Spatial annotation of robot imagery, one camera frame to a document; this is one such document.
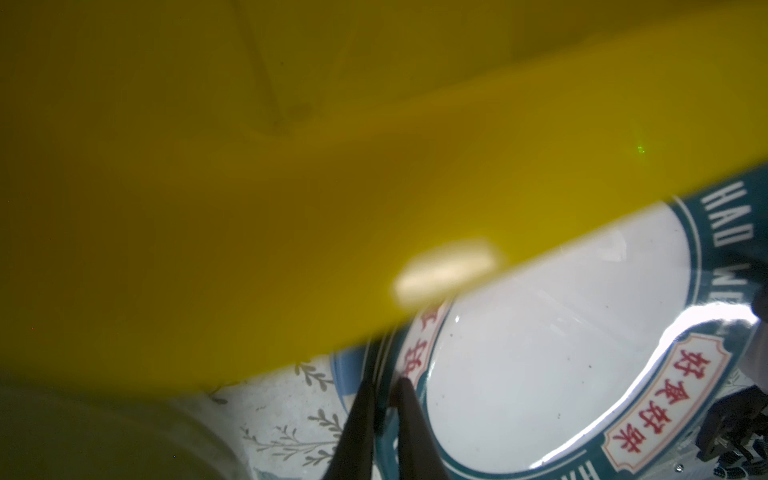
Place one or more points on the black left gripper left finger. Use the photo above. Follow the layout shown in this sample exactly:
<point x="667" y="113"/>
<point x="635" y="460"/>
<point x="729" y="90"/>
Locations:
<point x="353" y="459"/>

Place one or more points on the yellow plastic bin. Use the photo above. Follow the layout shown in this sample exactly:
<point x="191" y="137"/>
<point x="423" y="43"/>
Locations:
<point x="196" y="191"/>

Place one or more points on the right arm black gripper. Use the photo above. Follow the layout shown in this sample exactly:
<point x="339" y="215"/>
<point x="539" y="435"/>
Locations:
<point x="734" y="433"/>

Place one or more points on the light green bowl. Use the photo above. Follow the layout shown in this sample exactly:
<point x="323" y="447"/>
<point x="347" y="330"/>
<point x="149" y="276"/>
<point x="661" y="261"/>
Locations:
<point x="48" y="433"/>

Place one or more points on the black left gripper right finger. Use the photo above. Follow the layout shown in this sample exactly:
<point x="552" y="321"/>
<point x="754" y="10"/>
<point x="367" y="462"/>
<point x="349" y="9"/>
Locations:
<point x="418" y="455"/>

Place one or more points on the floral patterned table mat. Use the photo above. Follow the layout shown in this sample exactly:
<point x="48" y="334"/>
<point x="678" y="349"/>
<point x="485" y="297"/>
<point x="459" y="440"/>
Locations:
<point x="284" y="424"/>

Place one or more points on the teal rimmed white plate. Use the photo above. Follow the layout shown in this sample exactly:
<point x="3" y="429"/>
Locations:
<point x="600" y="359"/>

